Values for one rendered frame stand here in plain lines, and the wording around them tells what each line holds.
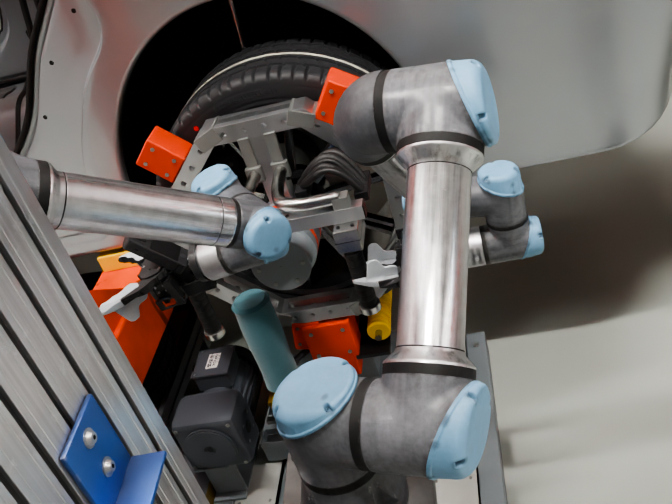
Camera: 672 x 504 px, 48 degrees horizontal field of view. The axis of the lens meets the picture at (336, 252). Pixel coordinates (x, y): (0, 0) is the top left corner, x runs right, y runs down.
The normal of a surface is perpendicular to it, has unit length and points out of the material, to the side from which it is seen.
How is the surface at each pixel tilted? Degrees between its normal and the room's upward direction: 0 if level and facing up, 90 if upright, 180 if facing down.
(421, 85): 34
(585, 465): 0
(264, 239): 90
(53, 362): 90
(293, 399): 8
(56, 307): 90
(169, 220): 86
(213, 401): 0
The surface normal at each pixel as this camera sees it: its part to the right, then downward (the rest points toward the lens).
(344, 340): -0.08, 0.57
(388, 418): -0.41, -0.33
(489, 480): -0.27, -0.80
